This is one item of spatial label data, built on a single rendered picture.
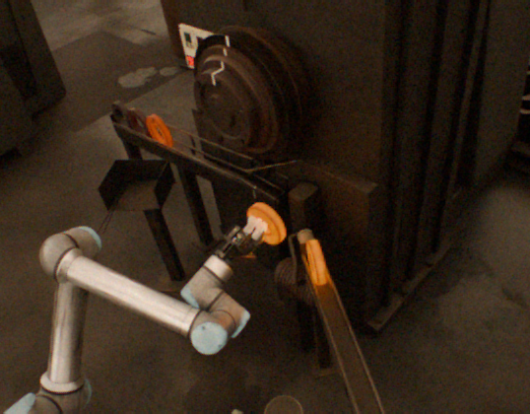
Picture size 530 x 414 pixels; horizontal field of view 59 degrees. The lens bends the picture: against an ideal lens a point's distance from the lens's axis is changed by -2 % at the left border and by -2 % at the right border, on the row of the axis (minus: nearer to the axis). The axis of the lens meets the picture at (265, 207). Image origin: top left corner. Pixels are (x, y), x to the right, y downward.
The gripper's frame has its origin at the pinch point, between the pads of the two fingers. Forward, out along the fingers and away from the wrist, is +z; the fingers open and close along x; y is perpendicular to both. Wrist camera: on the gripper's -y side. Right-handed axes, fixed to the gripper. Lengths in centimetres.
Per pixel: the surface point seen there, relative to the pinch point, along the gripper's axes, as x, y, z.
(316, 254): -19.2, -7.3, 1.2
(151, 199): 69, -22, -14
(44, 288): 128, -65, -82
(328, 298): -26.5, -19.3, -6.0
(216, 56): 32, 37, 28
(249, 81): 16.0, 33.2, 26.2
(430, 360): -51, -91, 11
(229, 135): 26.3, 13.1, 15.6
